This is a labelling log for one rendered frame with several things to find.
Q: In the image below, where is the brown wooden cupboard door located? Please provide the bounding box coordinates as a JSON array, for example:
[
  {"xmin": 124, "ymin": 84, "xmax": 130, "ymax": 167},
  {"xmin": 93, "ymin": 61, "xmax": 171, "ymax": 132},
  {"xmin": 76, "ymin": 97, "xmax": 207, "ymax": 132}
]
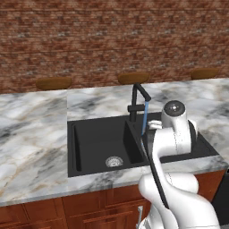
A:
[
  {"xmin": 0, "ymin": 198, "xmax": 68, "ymax": 229},
  {"xmin": 61, "ymin": 188, "xmax": 152, "ymax": 229}
]

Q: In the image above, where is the black dishwasher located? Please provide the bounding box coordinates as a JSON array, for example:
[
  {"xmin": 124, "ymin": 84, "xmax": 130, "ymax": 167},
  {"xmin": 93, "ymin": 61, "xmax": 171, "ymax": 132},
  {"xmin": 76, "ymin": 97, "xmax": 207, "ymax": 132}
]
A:
[{"xmin": 210, "ymin": 172, "xmax": 229, "ymax": 226}]

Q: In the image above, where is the black tap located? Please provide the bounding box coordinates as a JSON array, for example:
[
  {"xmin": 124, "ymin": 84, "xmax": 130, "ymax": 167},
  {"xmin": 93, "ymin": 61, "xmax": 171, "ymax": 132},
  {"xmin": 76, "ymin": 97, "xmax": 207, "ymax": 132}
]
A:
[{"xmin": 127, "ymin": 82, "xmax": 152, "ymax": 123}]

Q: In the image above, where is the silver sink drain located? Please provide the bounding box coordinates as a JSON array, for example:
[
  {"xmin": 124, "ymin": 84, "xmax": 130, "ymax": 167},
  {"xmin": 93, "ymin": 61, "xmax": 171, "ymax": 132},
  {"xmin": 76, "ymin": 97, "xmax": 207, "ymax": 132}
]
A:
[{"xmin": 105, "ymin": 156, "xmax": 124, "ymax": 168}]

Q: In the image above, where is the brown wooden stool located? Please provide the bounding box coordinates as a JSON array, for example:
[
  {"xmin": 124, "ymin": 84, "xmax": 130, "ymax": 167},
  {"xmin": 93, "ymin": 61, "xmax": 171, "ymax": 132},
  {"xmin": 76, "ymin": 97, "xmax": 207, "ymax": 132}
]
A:
[
  {"xmin": 116, "ymin": 72, "xmax": 151, "ymax": 86},
  {"xmin": 35, "ymin": 76, "xmax": 72, "ymax": 91},
  {"xmin": 190, "ymin": 67, "xmax": 220, "ymax": 81}
]

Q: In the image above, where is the brown wooden cupboard panel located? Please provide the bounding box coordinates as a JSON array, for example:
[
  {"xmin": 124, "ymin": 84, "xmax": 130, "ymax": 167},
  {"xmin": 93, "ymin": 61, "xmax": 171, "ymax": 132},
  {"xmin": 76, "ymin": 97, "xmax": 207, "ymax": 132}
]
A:
[{"xmin": 194, "ymin": 169, "xmax": 226, "ymax": 204}]

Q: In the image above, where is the silver cupboard handle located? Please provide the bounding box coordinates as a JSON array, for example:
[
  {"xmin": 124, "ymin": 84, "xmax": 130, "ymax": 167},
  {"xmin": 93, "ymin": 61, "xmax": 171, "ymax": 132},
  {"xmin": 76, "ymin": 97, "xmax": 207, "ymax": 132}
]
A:
[{"xmin": 136, "ymin": 205, "xmax": 144, "ymax": 229}]

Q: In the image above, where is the black double sink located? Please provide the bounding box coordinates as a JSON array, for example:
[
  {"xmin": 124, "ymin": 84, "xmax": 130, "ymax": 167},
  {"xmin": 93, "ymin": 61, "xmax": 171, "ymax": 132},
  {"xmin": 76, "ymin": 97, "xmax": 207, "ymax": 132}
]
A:
[{"xmin": 67, "ymin": 111, "xmax": 220, "ymax": 179}]

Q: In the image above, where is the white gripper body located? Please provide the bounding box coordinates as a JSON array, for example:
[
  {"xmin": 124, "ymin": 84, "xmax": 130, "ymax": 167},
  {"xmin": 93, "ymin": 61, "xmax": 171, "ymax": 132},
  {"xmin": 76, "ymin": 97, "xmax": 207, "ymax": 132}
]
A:
[{"xmin": 148, "ymin": 120, "xmax": 164, "ymax": 131}]

